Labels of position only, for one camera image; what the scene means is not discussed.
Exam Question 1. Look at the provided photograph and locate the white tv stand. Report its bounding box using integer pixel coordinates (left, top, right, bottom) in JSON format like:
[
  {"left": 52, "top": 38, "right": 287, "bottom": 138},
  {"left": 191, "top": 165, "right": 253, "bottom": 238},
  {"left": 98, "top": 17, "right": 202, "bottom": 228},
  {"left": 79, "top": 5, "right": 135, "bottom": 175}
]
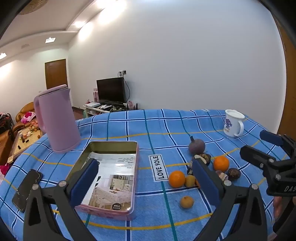
[{"left": 83, "top": 103, "right": 130, "bottom": 118}]

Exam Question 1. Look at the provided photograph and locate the black smartphone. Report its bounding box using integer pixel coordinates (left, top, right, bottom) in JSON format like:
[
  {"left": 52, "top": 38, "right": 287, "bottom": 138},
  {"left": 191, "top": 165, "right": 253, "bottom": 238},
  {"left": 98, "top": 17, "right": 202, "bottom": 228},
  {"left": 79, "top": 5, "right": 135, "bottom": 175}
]
[{"left": 11, "top": 169, "right": 43, "bottom": 213}]

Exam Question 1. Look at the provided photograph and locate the black television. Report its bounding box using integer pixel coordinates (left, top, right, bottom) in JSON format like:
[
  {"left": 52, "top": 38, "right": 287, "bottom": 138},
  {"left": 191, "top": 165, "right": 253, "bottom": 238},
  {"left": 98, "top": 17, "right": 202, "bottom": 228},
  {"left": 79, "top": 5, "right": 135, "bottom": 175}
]
[{"left": 96, "top": 77, "right": 126, "bottom": 103}]

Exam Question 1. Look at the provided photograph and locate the dark colourful bag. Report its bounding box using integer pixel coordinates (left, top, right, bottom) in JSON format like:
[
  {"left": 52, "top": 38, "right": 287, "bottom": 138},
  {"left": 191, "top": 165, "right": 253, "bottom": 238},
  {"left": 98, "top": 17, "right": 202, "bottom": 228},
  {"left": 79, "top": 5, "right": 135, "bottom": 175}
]
[{"left": 0, "top": 112, "right": 12, "bottom": 130}]

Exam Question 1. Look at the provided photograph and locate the small orange kumquat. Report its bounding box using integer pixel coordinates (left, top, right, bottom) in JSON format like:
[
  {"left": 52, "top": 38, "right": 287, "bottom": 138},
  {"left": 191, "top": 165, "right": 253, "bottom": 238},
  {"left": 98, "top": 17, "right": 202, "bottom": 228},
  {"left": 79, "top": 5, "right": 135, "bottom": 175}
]
[{"left": 180, "top": 196, "right": 194, "bottom": 209}]

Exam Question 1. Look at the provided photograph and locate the orange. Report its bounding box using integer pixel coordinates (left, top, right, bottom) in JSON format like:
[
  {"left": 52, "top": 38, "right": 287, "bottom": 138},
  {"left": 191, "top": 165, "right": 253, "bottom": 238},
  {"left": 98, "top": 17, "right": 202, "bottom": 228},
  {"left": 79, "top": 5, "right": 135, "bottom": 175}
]
[
  {"left": 169, "top": 170, "right": 186, "bottom": 188},
  {"left": 213, "top": 156, "right": 230, "bottom": 173}
]

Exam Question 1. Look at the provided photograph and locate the pink floral cushion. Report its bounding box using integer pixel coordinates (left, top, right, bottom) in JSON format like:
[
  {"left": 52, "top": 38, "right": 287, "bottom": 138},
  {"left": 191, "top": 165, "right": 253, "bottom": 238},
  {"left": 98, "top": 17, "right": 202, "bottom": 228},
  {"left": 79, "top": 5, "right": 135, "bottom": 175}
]
[
  {"left": 0, "top": 163, "right": 10, "bottom": 183},
  {"left": 21, "top": 112, "right": 36, "bottom": 123}
]

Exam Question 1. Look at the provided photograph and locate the white floral mug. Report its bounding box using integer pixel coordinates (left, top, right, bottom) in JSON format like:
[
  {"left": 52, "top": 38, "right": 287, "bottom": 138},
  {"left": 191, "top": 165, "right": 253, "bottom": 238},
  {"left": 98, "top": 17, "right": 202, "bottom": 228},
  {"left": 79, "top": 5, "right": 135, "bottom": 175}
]
[{"left": 223, "top": 109, "right": 245, "bottom": 139}]

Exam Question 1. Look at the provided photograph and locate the purple beetroot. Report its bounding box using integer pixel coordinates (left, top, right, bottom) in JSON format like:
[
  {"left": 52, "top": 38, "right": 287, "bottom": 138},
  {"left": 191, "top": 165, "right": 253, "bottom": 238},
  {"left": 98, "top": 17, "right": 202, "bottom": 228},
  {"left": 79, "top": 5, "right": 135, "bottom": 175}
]
[{"left": 188, "top": 136, "right": 206, "bottom": 155}]

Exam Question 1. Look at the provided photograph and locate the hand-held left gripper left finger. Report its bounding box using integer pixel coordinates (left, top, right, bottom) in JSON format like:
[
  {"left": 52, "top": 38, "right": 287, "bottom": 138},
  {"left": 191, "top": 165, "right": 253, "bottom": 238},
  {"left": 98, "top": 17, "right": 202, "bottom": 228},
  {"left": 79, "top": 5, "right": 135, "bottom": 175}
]
[{"left": 23, "top": 159, "right": 100, "bottom": 241}]

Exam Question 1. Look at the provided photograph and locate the blue plaid cloth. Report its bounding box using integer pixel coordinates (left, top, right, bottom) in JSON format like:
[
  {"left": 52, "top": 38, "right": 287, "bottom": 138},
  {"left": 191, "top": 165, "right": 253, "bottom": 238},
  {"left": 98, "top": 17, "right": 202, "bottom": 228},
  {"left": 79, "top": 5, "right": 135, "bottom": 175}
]
[{"left": 0, "top": 108, "right": 285, "bottom": 241}]

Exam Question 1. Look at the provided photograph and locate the black power cable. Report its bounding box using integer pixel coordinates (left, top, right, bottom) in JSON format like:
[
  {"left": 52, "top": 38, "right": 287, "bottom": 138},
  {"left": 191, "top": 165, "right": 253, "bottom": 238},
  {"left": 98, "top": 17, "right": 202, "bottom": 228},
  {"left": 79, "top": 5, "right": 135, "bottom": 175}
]
[{"left": 122, "top": 75, "right": 130, "bottom": 102}]

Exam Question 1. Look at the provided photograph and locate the round woven ceiling lamp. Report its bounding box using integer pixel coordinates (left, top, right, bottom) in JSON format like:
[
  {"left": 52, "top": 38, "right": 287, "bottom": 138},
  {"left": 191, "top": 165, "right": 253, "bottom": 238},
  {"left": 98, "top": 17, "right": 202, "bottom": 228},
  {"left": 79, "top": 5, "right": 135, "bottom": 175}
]
[{"left": 17, "top": 0, "right": 49, "bottom": 15}]

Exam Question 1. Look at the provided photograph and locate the small yellow fruit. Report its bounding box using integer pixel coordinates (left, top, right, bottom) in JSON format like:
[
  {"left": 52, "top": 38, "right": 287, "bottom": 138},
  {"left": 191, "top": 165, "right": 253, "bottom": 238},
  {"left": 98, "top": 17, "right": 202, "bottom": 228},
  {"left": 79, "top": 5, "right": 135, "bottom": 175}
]
[{"left": 184, "top": 175, "right": 196, "bottom": 188}]

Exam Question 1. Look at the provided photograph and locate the orange leather sofa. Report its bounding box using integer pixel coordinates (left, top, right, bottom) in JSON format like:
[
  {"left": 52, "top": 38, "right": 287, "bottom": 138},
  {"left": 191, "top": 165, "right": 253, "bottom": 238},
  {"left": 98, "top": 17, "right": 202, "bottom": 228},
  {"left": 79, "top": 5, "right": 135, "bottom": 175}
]
[
  {"left": 15, "top": 102, "right": 36, "bottom": 130},
  {"left": 0, "top": 130, "right": 14, "bottom": 165}
]

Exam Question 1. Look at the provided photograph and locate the brown wooden door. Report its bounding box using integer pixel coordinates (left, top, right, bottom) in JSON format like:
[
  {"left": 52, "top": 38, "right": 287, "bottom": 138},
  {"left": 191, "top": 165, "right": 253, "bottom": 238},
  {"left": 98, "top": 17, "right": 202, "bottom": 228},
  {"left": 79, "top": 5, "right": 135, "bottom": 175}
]
[{"left": 45, "top": 59, "right": 69, "bottom": 90}]

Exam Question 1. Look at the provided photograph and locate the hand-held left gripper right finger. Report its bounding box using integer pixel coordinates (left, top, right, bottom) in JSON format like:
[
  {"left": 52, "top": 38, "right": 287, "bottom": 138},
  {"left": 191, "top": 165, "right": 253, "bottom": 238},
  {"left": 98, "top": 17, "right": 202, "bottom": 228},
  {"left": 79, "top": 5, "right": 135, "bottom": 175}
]
[{"left": 192, "top": 156, "right": 271, "bottom": 241}]

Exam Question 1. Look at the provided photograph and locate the person's right hand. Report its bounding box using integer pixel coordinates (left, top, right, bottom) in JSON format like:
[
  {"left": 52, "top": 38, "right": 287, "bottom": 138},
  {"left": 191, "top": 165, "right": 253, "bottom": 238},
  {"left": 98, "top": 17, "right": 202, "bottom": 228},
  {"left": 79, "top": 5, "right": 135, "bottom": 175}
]
[{"left": 272, "top": 197, "right": 284, "bottom": 219}]

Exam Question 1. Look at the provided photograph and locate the pile of assorted fruit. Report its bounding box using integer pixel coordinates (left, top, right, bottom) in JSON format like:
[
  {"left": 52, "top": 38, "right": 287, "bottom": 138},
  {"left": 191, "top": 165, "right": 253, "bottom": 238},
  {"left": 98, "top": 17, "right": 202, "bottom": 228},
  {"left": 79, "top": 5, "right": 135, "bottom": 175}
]
[{"left": 21, "top": 120, "right": 41, "bottom": 139}]

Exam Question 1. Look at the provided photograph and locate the printed paper leaflet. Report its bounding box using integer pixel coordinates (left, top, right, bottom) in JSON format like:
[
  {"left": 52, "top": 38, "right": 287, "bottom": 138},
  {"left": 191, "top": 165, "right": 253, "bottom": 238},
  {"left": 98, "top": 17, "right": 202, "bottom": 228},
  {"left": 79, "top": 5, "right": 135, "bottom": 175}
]
[{"left": 81, "top": 152, "right": 136, "bottom": 211}]

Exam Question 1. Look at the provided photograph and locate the dark mangosteen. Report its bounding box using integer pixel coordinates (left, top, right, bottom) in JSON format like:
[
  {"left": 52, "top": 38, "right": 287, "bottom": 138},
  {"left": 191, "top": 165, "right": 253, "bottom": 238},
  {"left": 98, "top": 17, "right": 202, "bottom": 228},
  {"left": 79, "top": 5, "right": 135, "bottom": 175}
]
[{"left": 194, "top": 153, "right": 211, "bottom": 166}]

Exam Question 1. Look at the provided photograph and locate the purple white fruit piece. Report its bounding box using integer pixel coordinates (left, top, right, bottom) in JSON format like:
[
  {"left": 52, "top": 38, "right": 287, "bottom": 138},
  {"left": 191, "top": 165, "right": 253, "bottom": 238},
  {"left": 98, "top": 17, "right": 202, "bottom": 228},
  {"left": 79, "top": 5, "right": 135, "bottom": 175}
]
[{"left": 215, "top": 170, "right": 229, "bottom": 181}]

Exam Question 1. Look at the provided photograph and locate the dark passion fruit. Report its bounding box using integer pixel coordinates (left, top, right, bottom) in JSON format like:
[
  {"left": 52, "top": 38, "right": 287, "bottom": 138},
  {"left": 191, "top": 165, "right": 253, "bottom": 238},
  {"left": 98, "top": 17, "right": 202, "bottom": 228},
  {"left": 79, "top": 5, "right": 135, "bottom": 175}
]
[{"left": 228, "top": 168, "right": 241, "bottom": 181}]

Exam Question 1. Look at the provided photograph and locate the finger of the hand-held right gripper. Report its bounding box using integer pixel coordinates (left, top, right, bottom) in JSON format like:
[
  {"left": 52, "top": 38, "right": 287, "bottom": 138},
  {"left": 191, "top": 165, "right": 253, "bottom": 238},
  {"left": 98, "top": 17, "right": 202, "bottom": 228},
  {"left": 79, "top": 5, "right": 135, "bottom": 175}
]
[
  {"left": 240, "top": 146, "right": 289, "bottom": 179},
  {"left": 259, "top": 130, "right": 296, "bottom": 160}
]

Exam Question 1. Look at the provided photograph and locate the pink metal tin box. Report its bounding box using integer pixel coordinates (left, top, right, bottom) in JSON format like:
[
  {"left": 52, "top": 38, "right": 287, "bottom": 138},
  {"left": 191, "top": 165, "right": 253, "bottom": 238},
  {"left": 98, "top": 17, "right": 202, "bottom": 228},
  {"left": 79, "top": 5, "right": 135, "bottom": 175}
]
[{"left": 65, "top": 141, "right": 138, "bottom": 220}]

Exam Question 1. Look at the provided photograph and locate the wooden coffee table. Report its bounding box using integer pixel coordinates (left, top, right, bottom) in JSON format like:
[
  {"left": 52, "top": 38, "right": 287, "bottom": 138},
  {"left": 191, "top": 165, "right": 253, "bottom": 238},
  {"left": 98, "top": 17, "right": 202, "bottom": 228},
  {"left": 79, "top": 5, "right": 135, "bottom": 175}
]
[{"left": 8, "top": 127, "right": 43, "bottom": 160}]

